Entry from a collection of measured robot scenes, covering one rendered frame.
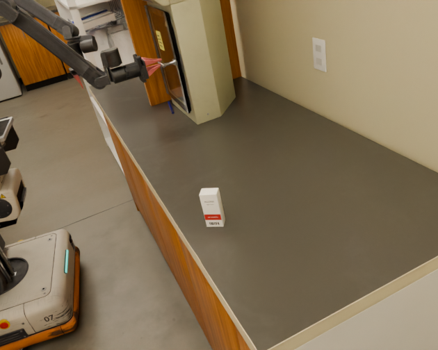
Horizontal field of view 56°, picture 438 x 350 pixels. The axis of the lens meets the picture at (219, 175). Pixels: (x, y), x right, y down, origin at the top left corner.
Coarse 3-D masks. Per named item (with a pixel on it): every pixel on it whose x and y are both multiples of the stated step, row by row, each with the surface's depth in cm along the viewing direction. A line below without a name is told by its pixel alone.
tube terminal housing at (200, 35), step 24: (192, 0) 146; (216, 0) 162; (192, 24) 150; (216, 24) 163; (192, 48) 154; (216, 48) 164; (192, 72) 158; (216, 72) 165; (192, 96) 162; (216, 96) 167
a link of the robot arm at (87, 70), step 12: (0, 12) 134; (12, 12) 135; (24, 12) 139; (24, 24) 140; (36, 24) 141; (36, 36) 143; (48, 36) 144; (48, 48) 145; (60, 48) 146; (72, 60) 149; (84, 60) 151; (84, 72) 151; (96, 72) 152
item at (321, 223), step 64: (128, 128) 178; (192, 128) 166; (256, 128) 156; (320, 128) 147; (192, 192) 127; (256, 192) 121; (320, 192) 115; (384, 192) 110; (256, 256) 99; (320, 256) 95; (384, 256) 91; (256, 320) 83; (320, 320) 81
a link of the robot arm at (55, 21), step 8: (16, 0) 174; (24, 0) 174; (32, 0) 175; (24, 8) 175; (32, 8) 175; (40, 8) 174; (40, 16) 175; (48, 16) 175; (56, 16) 174; (48, 24) 176; (56, 24) 175; (64, 24) 174; (72, 24) 179; (72, 32) 175
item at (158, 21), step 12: (156, 12) 156; (156, 24) 163; (168, 24) 147; (156, 36) 171; (168, 36) 152; (168, 48) 159; (168, 60) 166; (168, 72) 174; (180, 72) 157; (168, 84) 182; (180, 84) 162; (180, 96) 169
